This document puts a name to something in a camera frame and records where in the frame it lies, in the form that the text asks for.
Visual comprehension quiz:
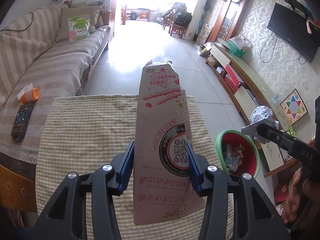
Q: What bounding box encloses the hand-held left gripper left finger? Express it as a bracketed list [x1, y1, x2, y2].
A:
[32, 141, 135, 240]

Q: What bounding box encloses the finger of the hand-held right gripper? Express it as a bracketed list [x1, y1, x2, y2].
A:
[265, 134, 298, 155]
[256, 122, 304, 147]

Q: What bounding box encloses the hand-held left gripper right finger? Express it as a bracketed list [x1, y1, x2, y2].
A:
[185, 144, 292, 240]

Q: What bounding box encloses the silver blue wrapper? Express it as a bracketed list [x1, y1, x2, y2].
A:
[241, 105, 280, 142]

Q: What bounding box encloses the red bin with green rim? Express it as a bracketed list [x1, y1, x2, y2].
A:
[214, 129, 260, 178]

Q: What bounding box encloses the white green milk carton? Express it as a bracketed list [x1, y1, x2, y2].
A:
[223, 152, 242, 173]

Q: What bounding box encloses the pink cardboard box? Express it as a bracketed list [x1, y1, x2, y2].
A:
[133, 59, 207, 225]

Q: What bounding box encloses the person's right hand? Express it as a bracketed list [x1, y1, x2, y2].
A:
[285, 170, 318, 221]

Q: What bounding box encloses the colourful checkers board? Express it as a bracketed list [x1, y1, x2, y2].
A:
[280, 88, 308, 125]

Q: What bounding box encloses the red round tin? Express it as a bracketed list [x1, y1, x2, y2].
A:
[274, 179, 297, 204]

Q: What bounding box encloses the green striped table cloth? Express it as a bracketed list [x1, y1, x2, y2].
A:
[35, 94, 224, 240]

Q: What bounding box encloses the long wooden television cabinet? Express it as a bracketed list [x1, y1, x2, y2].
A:
[206, 41, 308, 178]

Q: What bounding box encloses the red flat box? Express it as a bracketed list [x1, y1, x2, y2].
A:
[224, 64, 245, 88]

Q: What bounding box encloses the green box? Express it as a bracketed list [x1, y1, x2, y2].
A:
[226, 40, 245, 57]

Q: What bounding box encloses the white plastic bag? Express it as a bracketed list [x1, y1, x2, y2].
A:
[229, 34, 253, 49]

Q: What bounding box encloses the black television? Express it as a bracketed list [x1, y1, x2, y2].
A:
[267, 2, 320, 63]

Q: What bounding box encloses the open cardboard box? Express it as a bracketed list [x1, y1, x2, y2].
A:
[197, 42, 213, 57]

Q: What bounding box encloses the wooden lattice partition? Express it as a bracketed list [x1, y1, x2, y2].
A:
[217, 0, 257, 43]

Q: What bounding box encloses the black handheld device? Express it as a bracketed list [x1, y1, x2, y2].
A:
[11, 104, 35, 143]

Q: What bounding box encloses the patterned leaning board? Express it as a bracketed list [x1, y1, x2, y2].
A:
[196, 23, 213, 44]

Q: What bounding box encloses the orange cup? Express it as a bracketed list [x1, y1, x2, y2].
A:
[20, 87, 40, 103]

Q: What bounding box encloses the beige striped sofa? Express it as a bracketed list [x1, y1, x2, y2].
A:
[0, 4, 112, 165]

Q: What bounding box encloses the wooden chair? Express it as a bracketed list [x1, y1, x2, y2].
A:
[164, 10, 187, 38]

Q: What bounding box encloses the black backpack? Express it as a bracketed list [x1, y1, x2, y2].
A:
[174, 11, 193, 27]

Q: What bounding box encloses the green snack packet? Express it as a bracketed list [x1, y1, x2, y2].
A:
[68, 14, 92, 42]

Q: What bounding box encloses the brown cushion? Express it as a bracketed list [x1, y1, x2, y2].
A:
[89, 2, 110, 32]

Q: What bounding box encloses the beige cushion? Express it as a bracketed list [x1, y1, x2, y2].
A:
[55, 5, 102, 42]

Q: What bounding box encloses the black television cable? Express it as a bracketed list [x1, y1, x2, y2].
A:
[259, 34, 277, 63]

